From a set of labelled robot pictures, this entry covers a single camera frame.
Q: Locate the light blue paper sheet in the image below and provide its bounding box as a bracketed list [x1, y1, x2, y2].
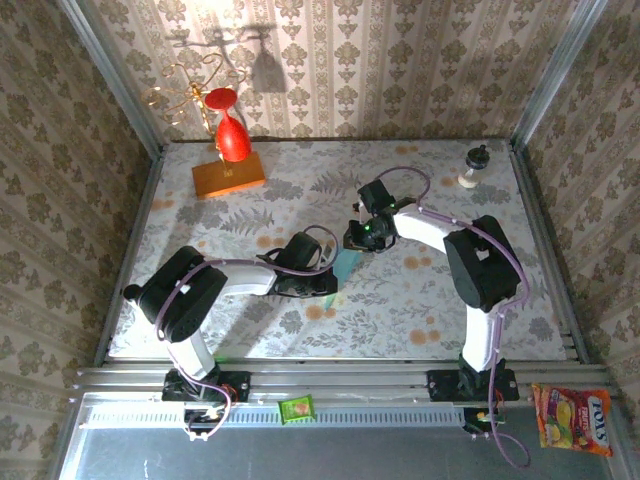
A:
[322, 248, 364, 311]

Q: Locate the green candy packet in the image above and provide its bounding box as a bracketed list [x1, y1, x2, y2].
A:
[277, 394, 317, 426]

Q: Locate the wooden rack base block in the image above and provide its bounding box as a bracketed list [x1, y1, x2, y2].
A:
[191, 151, 267, 201]

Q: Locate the red wine glass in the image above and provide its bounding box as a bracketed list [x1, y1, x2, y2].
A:
[204, 87, 253, 164]

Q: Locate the grey metal shelf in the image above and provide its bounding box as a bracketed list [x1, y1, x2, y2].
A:
[49, 392, 624, 480]

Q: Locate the orange Fox's candy bag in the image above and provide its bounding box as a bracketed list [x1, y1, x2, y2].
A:
[531, 383, 614, 459]

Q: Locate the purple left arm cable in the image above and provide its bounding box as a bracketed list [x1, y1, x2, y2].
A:
[154, 224, 341, 444]

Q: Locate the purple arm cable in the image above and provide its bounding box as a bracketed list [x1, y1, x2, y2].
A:
[372, 166, 532, 469]
[154, 224, 341, 444]

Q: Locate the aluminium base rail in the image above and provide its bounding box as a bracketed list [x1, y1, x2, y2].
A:
[74, 363, 612, 401]

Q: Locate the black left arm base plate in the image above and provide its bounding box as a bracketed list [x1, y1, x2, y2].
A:
[160, 369, 252, 404]

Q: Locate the grey slotted cable duct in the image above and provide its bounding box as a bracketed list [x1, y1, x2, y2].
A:
[82, 402, 471, 429]

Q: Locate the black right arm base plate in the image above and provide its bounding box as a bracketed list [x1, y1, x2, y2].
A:
[427, 367, 520, 404]

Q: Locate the aluminium table side rail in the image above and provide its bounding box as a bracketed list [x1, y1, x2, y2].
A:
[92, 147, 166, 366]
[507, 142, 591, 365]

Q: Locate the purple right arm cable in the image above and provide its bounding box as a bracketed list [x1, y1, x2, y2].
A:
[372, 166, 532, 469]

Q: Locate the gold wire glass rack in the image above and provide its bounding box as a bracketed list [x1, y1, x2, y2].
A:
[142, 52, 246, 166]

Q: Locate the aluminium frame post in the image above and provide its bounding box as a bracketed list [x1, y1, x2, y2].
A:
[57, 0, 166, 156]
[509, 0, 614, 151]

